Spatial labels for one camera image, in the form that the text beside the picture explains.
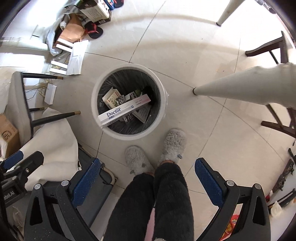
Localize white round trash bin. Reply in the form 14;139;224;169
91;64;168;141

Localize cardboard box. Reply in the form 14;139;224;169
0;114;21;159

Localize grey chair with black legs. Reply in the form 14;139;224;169
4;71;81;146

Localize person's black fleece legs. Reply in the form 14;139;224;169
104;163;194;240

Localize white flat box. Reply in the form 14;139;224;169
44;83;57;105

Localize Doctor toothpaste box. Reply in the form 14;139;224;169
97;94;151;128

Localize left grey fluffy slipper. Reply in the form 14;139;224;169
125;146;154;176

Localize grey fluffy slipper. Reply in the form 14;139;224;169
125;146;154;176
158;129;187;165

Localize right grey fluffy slipper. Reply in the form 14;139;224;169
158;129;187;165

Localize white table leg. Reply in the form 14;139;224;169
216;0;244;27
193;62;296;109

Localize black red slipper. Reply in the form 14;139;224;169
85;22;103;39

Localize dark wooden chair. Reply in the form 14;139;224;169
245;33;295;138

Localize far white table leg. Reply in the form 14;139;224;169
216;0;244;27

